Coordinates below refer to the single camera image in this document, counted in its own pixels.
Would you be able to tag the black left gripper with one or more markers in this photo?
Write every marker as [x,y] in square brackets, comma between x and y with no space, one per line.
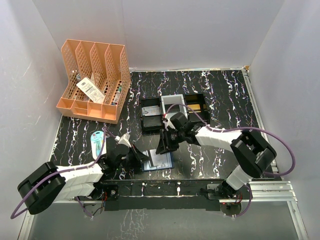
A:
[138,156]

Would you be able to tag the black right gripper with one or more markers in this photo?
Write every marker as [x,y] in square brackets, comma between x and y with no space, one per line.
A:
[165,144]

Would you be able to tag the blue card holder wallet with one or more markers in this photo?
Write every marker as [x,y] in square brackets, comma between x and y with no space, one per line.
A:
[146,167]

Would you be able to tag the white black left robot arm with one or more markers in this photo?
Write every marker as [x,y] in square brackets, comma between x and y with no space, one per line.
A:
[50,183]

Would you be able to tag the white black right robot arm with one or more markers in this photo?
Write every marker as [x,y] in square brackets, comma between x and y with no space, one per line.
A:
[252,152]

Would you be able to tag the silver card in bin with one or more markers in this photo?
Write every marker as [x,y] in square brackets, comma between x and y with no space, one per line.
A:
[151,111]

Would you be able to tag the gold card in bin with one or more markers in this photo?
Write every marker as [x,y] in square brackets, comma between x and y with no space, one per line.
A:
[195,107]

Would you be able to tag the round teal tape roll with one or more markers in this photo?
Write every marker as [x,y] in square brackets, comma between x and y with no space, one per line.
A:
[96,141]

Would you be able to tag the black left bin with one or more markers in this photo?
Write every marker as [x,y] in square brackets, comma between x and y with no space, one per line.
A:
[150,124]

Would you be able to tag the black bin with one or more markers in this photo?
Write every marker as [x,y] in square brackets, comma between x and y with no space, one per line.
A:
[197,102]
[150,124]

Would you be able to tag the white middle bin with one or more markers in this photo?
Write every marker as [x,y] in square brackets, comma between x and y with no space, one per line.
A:
[166,101]

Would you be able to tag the black right bin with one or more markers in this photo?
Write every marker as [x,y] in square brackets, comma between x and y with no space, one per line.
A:
[197,102]

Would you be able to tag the white labelled paper packet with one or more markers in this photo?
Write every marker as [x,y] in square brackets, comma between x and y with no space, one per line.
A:
[91,90]

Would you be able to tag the orange plastic file organizer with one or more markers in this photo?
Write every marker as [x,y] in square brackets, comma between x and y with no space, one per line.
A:
[98,80]

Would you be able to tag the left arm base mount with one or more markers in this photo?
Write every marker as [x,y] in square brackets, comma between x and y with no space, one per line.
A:
[102,192]

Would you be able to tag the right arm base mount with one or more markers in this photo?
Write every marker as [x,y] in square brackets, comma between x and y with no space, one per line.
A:
[220,192]

